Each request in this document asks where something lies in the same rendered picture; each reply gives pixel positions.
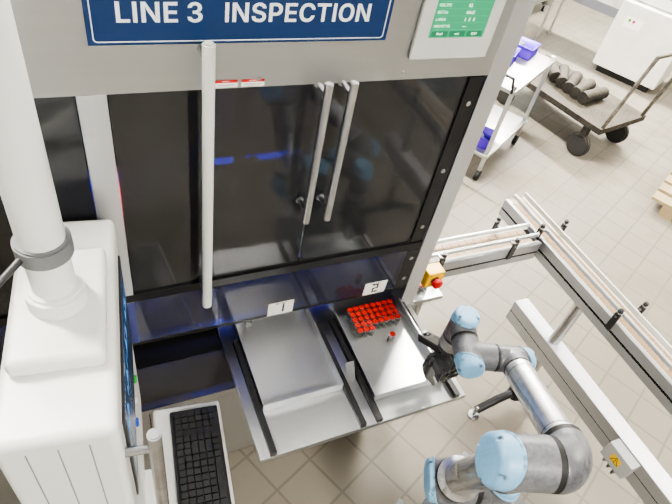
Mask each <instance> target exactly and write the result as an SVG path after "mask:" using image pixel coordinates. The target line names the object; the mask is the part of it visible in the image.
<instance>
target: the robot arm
mask: <svg viewBox="0 0 672 504"><path fill-rule="evenodd" d="M479 321H480V315H479V313H478V312H477V311H476V310H475V309H474V308H473V307H471V306H466V305H461V306H458V307H457V308H456V309H455V311H454V312H453V313H452V314H451V317H450V320H449V322H448V323H447V325H446V327H445V329H444V331H443V333H442V335H441V337H438V336H437V335H435V334H433V333H431V332H430V331H428V332H425V333H421V334H418V341H419V342H421V343H422V344H424V345H426V346H427V347H429V348H431V349H432V350H434V352H431V353H430V354H429V355H428V356H427V359H425V361H424V362H423V364H422V371H423V374H424V377H425V379H428V380H429V382H430V383H431V384H432V385H433V386H435V380H434V377H435V379H436V380H437V382H438V383H439V381H441V382H442V383H444V382H445V380H446V379H447V380H448V379H451V378H454V377H455V376H456V377H457V376H458V374H459V375H460V376H461V377H463V378H467V379H472V378H477V377H480V376H481V375H482V374H483V373H484V372H485V371H493V372H503V373H504V375H505V376H506V378H507V380H508V382H509V384H510V385H511V387H512V389H513V391H514V392H515V394H516V396H517V398H518V399H519V401H520V403H521V405H522V406H523V408H524V410H525V412H526V413H527V415H528V417H529V419H530V420H531V422H532V424H533V426H534V427H535V429H536V431H537V433H538V434H532V433H520V432H510V431H506V430H497V431H489V432H487V433H485V434H484V435H483V436H482V437H481V438H480V440H479V444H478V445H477V447H476V452H475V454H472V455H470V456H467V457H464V456H461V455H452V456H449V457H446V458H437V457H429V458H427V459H426V461H425V465H424V492H425V497H426V499H427V501H428V502H431V503H436V504H438V503H441V504H511V503H512V502H514V501H515V500H517V498H518V497H519V495H520V493H542V494H555V495H566V494H570V493H573V492H575V491H577V490H579V489H580V488H581V487H582V486H583V485H584V484H585V483H586V482H587V480H588V478H589V476H590V474H591V470H592V466H593V458H592V451H591V448H590V445H589V443H588V440H587V438H586V437H585V435H584V434H583V432H582V431H581V429H580V428H579V427H578V426H577V425H575V424H573V423H570V421H569V420H568V418H567V417H566V415H565V414H564V412H563V411H562V409H561V408H560V406H559V405H558V403H557V402H556V400H555V399H554V397H553V396H552V394H551V393H550V391H549V390H548V388H547V387H546V385H545V384H544V382H543V381H542V379H541V378H540V376H539V375H538V373H537V372H536V370H535V367H536V357H535V353H534V351H533V350H532V349H530V348H527V347H522V346H518V345H516V346H511V345H501V344H491V343H482V342H479V339H478V335H477V330H476V327H478V325H479Z"/></svg>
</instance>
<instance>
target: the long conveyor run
mask: <svg viewBox="0 0 672 504"><path fill-rule="evenodd" d="M524 196H525V197H522V198H519V196H518V195H517V194H514V196H513V198H514V199H506V200H505V202H504V204H503V206H502V208H501V210H500V212H499V215H500V217H502V219H503V220H504V221H505V222H506V224H507V225H508V226H514V225H519V224H525V223H531V225H530V226H529V227H527V229H528V230H529V232H530V233H531V234H532V233H538V232H539V234H540V235H539V237H535V238H536V239H537V240H539V241H540V242H541V243H542V244H541V246H540V248H539V250H538V251H537V253H536V255H535V257H536V259H537V260H538V261H539V262H540V263H541V264H542V266H543V267H544V268H545V269H546V270H547V271H548V273H549V274H550V275H551V276H552V277H553V278H554V279H555V281H556V282H557V283H558V284H559V285H560V286H561V288H562V289H563V290H564V291H565V292H566V293H567V295H568V296H569V297H570V298H571V299H572V300H573V302H574V303H575V304H576V305H577V306H578V307H579V309H580V310H581V311H582V312H583V313H584V314H585V316H586V317H587V318H588V319H589V320H590V321H591V323H592V324H593V325H594V326H595V327H596V328H597V330H598V331H599V332H600V333H601V334H602V335H603V336H604V338H605V339H606V340H607V341H608V342H609V343H610V345H611V346H612V347H613V348H614V349H615V350H616V352H617V353H618V354H619V355H620V356H621V357H622V359H623V360H624V361H625V362H626V363H627V364H628V366H629V367H630V368H631V369H632V370H633V371H634V373H635V374H636V375H637V376H638V377H639V378H640V380H641V381H642V382H643V383H644V384H645V385H646V387H647V388H648V389H649V390H650V391H651V392H652V394H653V395H654V396H655V397H656V398H657V399H658V400H659V402H660V403H661V404H662V405H663V406H664V407H665V409H666V410H667V411H668V412H669V413H670V414H671V416H672V346H671V345H670V344H669V343H668V342H667V341H666V340H665V338H664V337H663V336H662V335H661V334H660V333H659V332H658V331H657V330H656V329H655V328H654V327H653V326H652V325H651V324H650V323H649V322H648V320H647V319H646V318H645V317H644V316H643V315H642V314H643V313H644V311H645V310H646V309H647V308H646V307H648V306H649V305H650V304H649V302H648V301H644V302H643V304H642V305H640V306H639V307H638V309H636V308H635V307H634V306H633V305H632V303H631V302H630V301H629V300H628V299H627V298H626V297H625V296H624V295H623V294H622V293H621V292H620V291H619V290H618V289H617V288H616V286H615V285H614V284H613V283H612V282H611V281H610V280H609V279H608V278H607V277H606V276H605V275H604V274H603V273H602V272H601V271H600V270H599V268H598V267H597V266H596V265H595V264H594V263H593V262H592V261H591V260H590V259H589V258H588V257H587V256H586V255H585V254H584V253H583V251H582V250H581V249H580V248H579V247H578V246H577V245H576V244H575V243H574V242H573V241H572V240H571V239H570V238H569V237H568V236H567V234H566V233H565V232H564V231H565V229H566V228H567V225H566V224H569V222H570V221H569V220H568V219H565V221H564V223H562V225H561V226H560V227H559V226H558V225H557V224H556V223H555V222H554V221H553V220H552V219H551V218H550V216H549V215H548V214H547V213H546V212H545V211H544V210H543V209H542V208H541V207H540V206H539V205H538V204H537V203H536V202H535V201H534V199H533V198H532V197H531V196H530V195H529V194H528V193H527V192H525V194H524Z"/></svg>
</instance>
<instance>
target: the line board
mask: <svg viewBox="0 0 672 504"><path fill-rule="evenodd" d="M394 1H395V0H81V2H82V9H83V15H84V22H85V29H86V35H87V42H88V46H110V45H162V44H202V43H203V42H204V41H206V40H210V41H213V42H214V43H265V42H317V41H368V40H385V39H386V35H387V31H388V26H389V22H390V18H391V14H392V9H393V5H394Z"/></svg>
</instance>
